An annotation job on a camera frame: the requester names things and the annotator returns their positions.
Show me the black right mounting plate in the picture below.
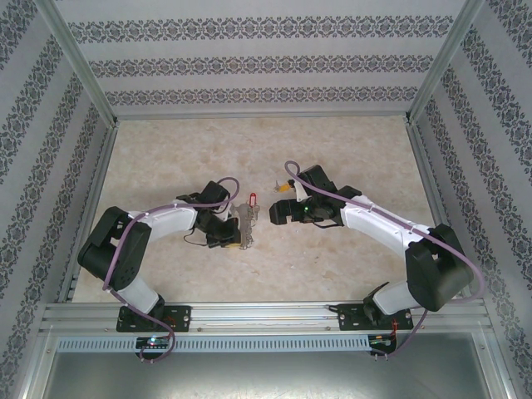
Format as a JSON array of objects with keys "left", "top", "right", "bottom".
[{"left": 335, "top": 303, "right": 415, "bottom": 333}]

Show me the slotted grey cable duct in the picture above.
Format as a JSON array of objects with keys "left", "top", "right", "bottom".
[{"left": 56, "top": 335, "right": 371, "bottom": 352}]

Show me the black mounting plate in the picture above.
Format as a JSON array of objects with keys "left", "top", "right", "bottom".
[
  {"left": 335, "top": 303, "right": 415, "bottom": 333},
  {"left": 116, "top": 304, "right": 193, "bottom": 333}
]

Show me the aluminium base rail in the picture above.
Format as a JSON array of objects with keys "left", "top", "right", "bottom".
[{"left": 39, "top": 301, "right": 494, "bottom": 333}]

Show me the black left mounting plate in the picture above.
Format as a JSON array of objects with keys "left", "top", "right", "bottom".
[{"left": 116, "top": 304, "right": 193, "bottom": 333}]

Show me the right aluminium frame post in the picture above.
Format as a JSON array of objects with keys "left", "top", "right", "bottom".
[{"left": 403, "top": 0, "right": 487, "bottom": 126}]

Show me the left aluminium frame post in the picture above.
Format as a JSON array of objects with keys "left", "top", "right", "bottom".
[{"left": 35, "top": 0, "right": 121, "bottom": 128}]

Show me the left aluminium side rail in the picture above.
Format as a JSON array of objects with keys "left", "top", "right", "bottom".
[{"left": 56, "top": 122, "right": 121, "bottom": 304}]

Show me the thin black left camera cable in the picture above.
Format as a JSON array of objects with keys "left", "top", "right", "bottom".
[{"left": 181, "top": 226, "right": 211, "bottom": 247}]

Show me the left controller board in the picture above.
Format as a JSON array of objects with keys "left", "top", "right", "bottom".
[{"left": 135, "top": 336, "right": 171, "bottom": 362}]

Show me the right controller board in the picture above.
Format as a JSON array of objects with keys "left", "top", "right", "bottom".
[{"left": 368, "top": 333, "right": 398, "bottom": 355}]

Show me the grey metal panel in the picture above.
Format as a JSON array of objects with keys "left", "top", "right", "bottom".
[{"left": 24, "top": 332, "right": 516, "bottom": 399}]

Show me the controller board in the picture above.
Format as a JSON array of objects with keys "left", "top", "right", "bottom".
[
  {"left": 368, "top": 333, "right": 398, "bottom": 355},
  {"left": 135, "top": 336, "right": 171, "bottom": 362}
]

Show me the aluminium frame post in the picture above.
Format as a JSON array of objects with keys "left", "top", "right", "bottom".
[
  {"left": 35, "top": 0, "right": 121, "bottom": 128},
  {"left": 403, "top": 0, "right": 487, "bottom": 126}
]

